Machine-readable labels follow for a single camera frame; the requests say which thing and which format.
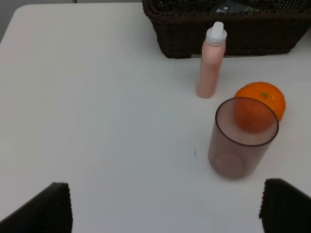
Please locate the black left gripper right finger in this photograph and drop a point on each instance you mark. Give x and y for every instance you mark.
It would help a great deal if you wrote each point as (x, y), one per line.
(284, 208)

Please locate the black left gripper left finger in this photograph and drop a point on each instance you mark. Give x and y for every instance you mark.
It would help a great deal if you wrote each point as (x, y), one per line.
(49, 211)

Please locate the translucent purple plastic cup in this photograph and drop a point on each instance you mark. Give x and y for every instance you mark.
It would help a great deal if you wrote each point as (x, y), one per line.
(242, 132)

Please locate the black square bottle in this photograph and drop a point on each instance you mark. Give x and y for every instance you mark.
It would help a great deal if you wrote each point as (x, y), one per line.
(234, 7)

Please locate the orange mandarin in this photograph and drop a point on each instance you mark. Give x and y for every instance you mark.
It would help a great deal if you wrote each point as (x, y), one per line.
(267, 102)

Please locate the pink bottle white cap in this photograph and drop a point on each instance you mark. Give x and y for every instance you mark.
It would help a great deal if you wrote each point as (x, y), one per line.
(213, 50)

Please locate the dark brown wicker basket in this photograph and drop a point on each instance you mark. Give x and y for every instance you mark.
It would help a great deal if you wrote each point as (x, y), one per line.
(181, 26)

